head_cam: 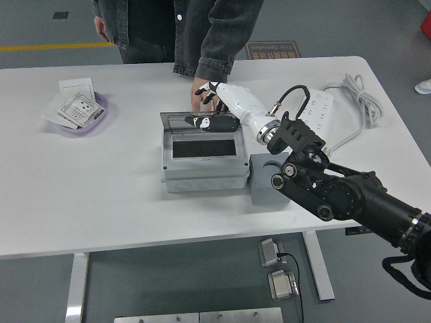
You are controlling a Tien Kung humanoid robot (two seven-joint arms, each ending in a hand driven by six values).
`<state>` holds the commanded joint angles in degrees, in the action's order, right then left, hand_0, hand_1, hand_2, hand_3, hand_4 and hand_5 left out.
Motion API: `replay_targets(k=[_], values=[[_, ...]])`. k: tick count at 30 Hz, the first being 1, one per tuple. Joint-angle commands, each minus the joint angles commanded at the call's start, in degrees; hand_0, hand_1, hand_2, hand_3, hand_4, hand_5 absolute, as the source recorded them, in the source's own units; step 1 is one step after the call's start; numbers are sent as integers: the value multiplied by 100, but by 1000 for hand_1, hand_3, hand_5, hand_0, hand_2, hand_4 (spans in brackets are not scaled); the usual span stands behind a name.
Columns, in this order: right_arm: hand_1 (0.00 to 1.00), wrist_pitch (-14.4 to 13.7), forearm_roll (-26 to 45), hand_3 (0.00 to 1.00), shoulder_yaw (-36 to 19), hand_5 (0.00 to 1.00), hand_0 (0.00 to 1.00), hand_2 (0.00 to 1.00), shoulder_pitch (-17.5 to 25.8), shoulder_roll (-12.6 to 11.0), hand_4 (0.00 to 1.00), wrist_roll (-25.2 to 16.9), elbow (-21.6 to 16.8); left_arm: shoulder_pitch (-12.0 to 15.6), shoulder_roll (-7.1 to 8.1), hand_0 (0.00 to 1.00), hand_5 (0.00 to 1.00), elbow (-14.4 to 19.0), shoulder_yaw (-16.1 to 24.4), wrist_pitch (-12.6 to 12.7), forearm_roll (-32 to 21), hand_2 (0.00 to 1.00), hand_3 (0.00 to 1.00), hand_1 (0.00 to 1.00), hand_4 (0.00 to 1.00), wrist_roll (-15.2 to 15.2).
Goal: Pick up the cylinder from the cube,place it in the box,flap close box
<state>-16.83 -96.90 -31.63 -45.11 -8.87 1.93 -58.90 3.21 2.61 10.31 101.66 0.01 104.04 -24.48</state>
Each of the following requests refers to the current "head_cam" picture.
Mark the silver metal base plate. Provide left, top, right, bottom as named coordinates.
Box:
left=114, top=312, right=200, bottom=323
left=199, top=307, right=284, bottom=323

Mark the white socket panel printed back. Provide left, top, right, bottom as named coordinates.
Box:
left=57, top=92, right=104, bottom=129

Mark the white table leg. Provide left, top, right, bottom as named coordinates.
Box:
left=65, top=252, right=90, bottom=323
left=301, top=231, right=336, bottom=301

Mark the person's right hand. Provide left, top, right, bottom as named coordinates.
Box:
left=93, top=16, right=108, bottom=41

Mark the yellow floor tape line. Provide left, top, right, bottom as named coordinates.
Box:
left=0, top=42, right=117, bottom=52

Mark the white shoe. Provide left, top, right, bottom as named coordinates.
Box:
left=413, top=78, right=431, bottom=94

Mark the grey electrical box clear lid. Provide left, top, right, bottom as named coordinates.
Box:
left=160, top=110, right=251, bottom=193

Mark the thin black floor cable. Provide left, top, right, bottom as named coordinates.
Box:
left=276, top=252, right=304, bottom=323

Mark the white power cord with plug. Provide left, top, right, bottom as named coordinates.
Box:
left=319, top=73, right=385, bottom=157

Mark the small silver metal block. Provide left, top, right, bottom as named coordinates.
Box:
left=257, top=238, right=288, bottom=268

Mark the plain white switch plate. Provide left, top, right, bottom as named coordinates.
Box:
left=59, top=77, right=96, bottom=102

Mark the person's left hand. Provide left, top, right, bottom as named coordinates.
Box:
left=190, top=76, right=223, bottom=114

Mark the white power strip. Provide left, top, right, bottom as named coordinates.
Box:
left=298, top=87, right=335, bottom=134

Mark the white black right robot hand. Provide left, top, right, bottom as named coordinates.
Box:
left=184, top=81, right=277, bottom=139

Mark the person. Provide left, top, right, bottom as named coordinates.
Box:
left=91, top=0, right=265, bottom=114

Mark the white flat panel plate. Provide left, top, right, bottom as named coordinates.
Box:
left=42, top=96, right=78, bottom=129

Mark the grey cube with round hole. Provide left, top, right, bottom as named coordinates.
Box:
left=248, top=151, right=292, bottom=207

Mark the red object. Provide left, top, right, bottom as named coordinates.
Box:
left=420, top=0, right=431, bottom=34

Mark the dark brown floor sign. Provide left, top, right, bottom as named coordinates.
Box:
left=244, top=40, right=300, bottom=61

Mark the large silver metal block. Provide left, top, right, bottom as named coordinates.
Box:
left=267, top=269, right=300, bottom=300

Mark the purple plastic tray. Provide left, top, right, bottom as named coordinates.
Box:
left=46, top=91, right=110, bottom=136

